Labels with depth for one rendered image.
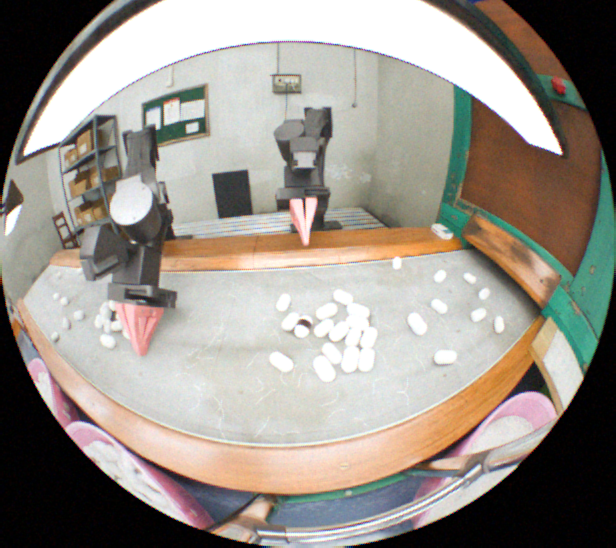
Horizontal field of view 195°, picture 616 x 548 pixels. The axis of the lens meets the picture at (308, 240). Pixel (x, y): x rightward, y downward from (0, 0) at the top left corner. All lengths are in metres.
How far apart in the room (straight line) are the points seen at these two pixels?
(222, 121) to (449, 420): 2.41
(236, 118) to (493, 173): 2.19
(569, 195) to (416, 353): 0.45
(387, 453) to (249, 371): 0.18
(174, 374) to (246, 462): 0.15
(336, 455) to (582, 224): 0.54
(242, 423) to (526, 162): 0.68
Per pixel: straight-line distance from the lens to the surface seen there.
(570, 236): 0.52
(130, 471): 0.34
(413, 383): 0.27
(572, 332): 0.55
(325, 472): 0.21
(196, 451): 0.23
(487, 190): 0.60
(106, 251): 0.25
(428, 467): 0.23
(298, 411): 0.23
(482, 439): 0.33
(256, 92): 2.30
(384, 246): 0.43
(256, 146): 2.20
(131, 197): 0.25
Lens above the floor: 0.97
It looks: 29 degrees down
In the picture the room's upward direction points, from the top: straight up
